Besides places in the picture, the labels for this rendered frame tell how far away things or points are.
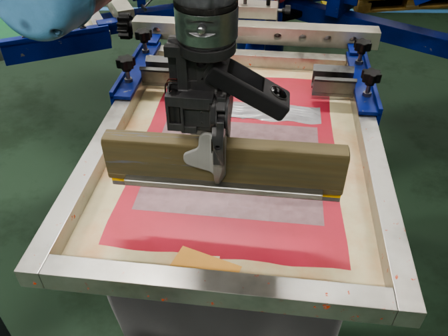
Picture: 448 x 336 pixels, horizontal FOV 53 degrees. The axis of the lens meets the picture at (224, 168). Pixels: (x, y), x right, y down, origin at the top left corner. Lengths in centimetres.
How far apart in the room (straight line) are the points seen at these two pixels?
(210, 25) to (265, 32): 77
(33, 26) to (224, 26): 21
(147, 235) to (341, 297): 33
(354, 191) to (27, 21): 64
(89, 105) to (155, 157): 238
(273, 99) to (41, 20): 29
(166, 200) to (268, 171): 25
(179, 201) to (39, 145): 199
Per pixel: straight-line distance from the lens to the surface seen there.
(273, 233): 77
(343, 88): 109
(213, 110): 57
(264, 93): 57
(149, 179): 68
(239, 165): 64
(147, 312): 90
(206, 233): 76
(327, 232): 78
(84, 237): 79
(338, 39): 130
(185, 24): 53
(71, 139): 273
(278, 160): 63
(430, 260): 214
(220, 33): 53
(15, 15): 43
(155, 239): 76
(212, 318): 88
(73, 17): 41
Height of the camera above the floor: 152
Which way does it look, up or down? 40 degrees down
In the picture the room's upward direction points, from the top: straight up
